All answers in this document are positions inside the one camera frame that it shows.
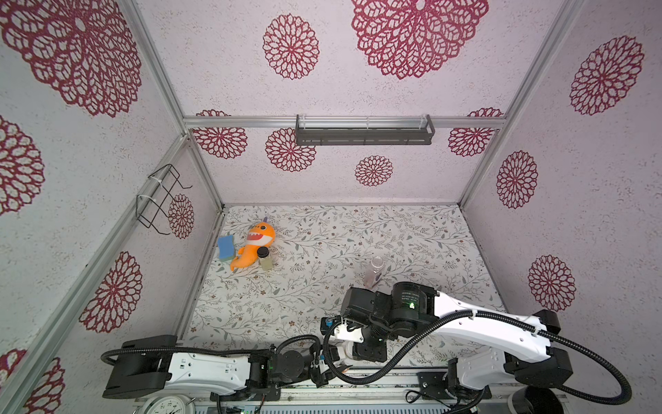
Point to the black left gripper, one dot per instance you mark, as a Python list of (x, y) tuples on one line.
[(323, 379)]

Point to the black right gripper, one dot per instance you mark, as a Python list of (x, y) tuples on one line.
[(370, 349)]

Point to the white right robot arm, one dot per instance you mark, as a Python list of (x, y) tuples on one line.
[(517, 352)]

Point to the black capped square bottle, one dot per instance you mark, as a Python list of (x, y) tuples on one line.
[(265, 258)]

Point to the orange shark plush toy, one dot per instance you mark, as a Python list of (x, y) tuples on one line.
[(262, 235)]

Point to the white dial gauge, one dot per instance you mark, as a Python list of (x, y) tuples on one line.
[(170, 404)]

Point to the blue green sponge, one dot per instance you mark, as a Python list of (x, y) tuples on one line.
[(225, 248)]

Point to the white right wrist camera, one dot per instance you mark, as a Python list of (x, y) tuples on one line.
[(342, 329)]

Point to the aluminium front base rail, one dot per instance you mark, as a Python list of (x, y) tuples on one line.
[(403, 390)]

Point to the grey wall shelf rail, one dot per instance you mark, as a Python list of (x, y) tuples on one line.
[(365, 136)]

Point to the black wire wall rack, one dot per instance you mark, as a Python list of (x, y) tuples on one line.
[(149, 207)]

